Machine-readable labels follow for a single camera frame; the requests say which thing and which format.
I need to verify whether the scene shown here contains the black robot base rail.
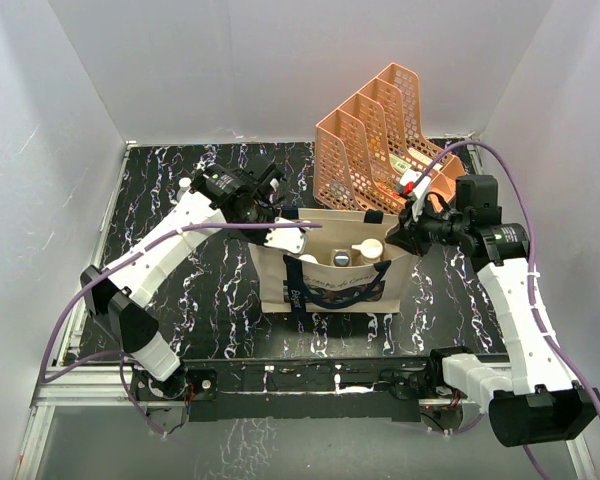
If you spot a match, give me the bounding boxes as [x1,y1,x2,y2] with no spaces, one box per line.
[131,357,475,430]

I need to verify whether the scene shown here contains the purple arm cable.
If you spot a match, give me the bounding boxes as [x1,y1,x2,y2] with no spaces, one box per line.
[404,140,600,480]
[39,222,324,444]

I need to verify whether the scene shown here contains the cream canvas tote bag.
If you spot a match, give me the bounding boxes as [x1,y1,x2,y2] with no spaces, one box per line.
[249,207,417,314]

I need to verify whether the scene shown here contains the peach plastic file organizer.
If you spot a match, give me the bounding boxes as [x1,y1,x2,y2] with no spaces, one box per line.
[313,63,466,214]

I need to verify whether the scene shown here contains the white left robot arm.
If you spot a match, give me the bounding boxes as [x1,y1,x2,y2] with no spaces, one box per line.
[81,164,284,399]

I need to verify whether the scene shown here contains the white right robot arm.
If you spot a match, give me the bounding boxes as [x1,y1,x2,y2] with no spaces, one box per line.
[386,171,599,447]

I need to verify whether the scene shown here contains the beige pump bottle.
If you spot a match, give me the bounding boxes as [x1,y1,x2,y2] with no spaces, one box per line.
[351,238,384,266]

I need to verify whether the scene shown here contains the large clear square bottle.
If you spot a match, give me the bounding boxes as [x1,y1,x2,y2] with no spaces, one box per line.
[331,248,352,268]

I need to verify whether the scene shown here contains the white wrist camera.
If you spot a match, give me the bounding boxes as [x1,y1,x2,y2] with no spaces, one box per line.
[263,217,307,255]
[396,169,431,220]

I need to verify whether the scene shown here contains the aluminium table frame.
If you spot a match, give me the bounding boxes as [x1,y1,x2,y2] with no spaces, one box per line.
[13,139,600,479]

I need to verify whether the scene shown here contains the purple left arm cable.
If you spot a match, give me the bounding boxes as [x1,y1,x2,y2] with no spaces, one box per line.
[39,222,324,444]

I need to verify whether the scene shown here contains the cream round cap bottle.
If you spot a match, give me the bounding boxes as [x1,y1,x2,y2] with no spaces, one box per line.
[298,254,319,264]

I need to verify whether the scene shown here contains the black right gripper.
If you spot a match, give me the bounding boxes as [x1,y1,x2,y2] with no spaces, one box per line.
[383,195,468,258]

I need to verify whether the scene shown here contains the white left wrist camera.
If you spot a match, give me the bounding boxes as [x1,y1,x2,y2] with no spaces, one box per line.
[263,217,307,255]

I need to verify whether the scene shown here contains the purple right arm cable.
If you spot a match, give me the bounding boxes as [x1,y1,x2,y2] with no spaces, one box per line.
[404,140,600,480]

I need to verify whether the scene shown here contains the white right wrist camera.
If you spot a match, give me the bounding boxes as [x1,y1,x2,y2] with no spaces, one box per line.
[396,169,431,220]

